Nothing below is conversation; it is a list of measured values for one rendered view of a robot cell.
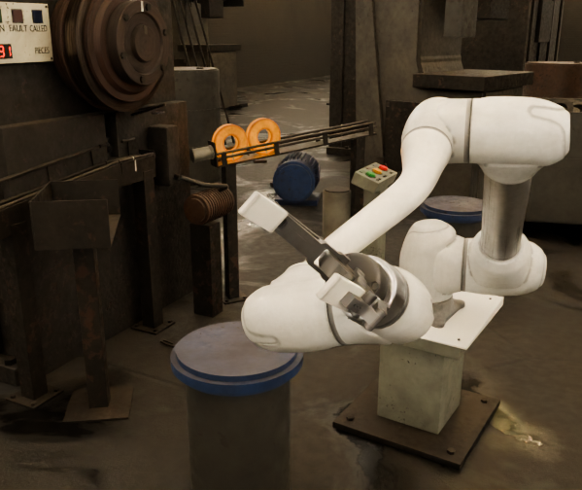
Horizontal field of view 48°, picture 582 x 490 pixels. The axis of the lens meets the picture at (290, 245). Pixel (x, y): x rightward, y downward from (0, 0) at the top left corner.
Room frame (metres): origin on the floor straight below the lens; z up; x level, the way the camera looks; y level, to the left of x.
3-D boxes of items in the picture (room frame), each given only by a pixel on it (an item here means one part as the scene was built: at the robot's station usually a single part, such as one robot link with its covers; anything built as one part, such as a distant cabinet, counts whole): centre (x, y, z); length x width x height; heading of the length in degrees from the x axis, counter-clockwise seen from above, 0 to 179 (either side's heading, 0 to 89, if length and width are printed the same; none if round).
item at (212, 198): (2.66, 0.34, 0.27); 0.22 x 0.13 x 0.53; 153
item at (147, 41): (2.39, 0.52, 1.12); 0.28 x 0.06 x 0.28; 153
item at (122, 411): (1.86, 0.62, 0.36); 0.26 x 0.20 x 0.72; 8
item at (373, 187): (2.70, -0.36, 0.31); 0.24 x 0.16 x 0.62; 153
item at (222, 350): (1.44, 0.13, 0.22); 0.32 x 0.32 x 0.43
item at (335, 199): (2.74, -0.20, 0.26); 0.12 x 0.12 x 0.52
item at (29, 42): (2.18, 0.86, 1.15); 0.26 x 0.02 x 0.18; 153
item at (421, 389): (1.82, -0.40, 0.16); 0.40 x 0.40 x 0.31; 58
